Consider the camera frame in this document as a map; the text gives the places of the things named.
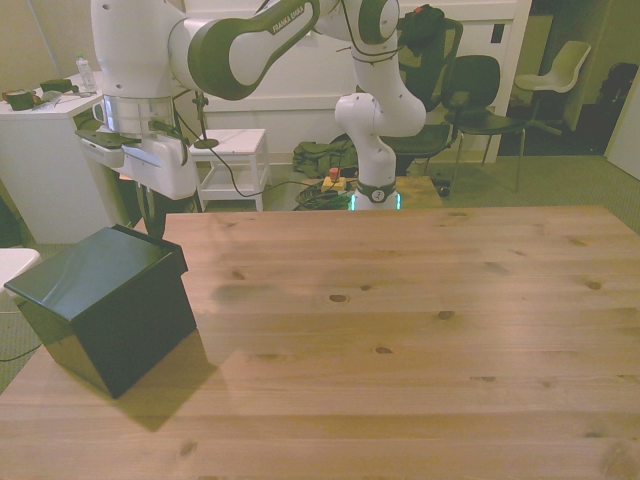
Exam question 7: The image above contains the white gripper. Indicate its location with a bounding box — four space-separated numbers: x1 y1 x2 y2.
121 134 198 240

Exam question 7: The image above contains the black drawer cabinet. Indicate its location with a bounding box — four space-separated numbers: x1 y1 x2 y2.
3 225 198 400

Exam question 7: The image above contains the small white side table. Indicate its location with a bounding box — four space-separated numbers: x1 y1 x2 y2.
188 128 273 212

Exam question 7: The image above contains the white desk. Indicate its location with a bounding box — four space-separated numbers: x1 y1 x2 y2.
0 72 132 246

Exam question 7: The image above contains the clear plastic water bottle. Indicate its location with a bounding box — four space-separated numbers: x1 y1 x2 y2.
74 50 98 94

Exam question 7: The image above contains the dark green tool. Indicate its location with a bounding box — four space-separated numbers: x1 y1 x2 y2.
39 78 80 95

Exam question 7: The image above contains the dark tape roll holder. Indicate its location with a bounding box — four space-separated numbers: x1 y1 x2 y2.
1 88 35 112

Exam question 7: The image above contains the green cloth bag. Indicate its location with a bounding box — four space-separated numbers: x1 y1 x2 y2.
291 139 359 177

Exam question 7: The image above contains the yellow emergency stop button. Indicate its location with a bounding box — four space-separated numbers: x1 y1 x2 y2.
321 168 349 194

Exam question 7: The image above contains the black mesh office chair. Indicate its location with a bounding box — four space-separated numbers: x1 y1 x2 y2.
387 9 465 174

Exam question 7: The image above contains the dark jacket with red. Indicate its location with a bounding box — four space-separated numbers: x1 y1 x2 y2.
398 3 447 57

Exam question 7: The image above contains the black plastic chair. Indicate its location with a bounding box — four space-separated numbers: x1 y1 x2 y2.
442 54 528 200

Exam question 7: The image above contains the white plastic chair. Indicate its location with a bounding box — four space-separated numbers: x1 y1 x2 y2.
513 40 593 137

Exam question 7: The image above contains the black bag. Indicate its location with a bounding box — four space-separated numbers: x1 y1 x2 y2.
596 61 640 147

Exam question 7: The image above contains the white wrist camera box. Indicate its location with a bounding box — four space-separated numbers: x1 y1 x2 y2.
74 128 127 169

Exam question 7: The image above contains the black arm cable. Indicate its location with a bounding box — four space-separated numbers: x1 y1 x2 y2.
172 89 301 199

